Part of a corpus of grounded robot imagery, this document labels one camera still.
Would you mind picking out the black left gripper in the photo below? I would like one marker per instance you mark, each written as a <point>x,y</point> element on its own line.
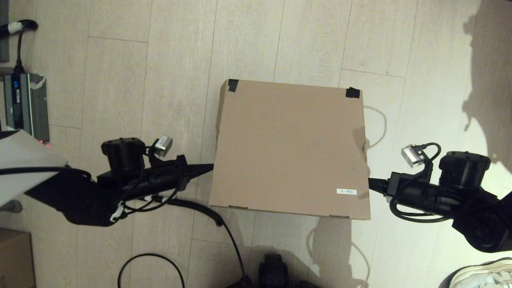
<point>172,176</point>

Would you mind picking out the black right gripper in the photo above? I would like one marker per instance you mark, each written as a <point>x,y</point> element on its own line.
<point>408,190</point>

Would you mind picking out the brown cardboard shoe box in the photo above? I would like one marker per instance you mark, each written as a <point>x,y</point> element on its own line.
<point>288,148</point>

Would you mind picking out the grey black robot base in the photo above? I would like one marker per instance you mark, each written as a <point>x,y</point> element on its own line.
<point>273,272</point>

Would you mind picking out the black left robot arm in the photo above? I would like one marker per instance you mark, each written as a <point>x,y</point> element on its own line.
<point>80,200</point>

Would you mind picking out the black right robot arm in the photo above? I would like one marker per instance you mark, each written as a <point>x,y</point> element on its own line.
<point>480,224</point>

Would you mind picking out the flat white tape wrap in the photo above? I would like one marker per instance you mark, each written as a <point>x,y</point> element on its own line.
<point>149,198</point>

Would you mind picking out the grey white worn sneaker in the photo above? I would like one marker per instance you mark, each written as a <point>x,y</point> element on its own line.
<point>480,272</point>

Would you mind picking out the grey power supply unit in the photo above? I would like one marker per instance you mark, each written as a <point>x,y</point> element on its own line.
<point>24,104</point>

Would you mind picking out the brown cardboard carton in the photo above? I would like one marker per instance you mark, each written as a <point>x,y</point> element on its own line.
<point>16,260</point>

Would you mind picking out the dark grey panel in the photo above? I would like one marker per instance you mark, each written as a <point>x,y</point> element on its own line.
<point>3,32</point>

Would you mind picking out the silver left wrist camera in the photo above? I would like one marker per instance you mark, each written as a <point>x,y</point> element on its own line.
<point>163,144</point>

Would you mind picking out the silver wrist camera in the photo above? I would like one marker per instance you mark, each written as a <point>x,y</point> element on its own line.
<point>163,144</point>
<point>412,156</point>

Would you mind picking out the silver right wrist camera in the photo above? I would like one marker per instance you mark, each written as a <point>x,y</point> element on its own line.
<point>412,156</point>

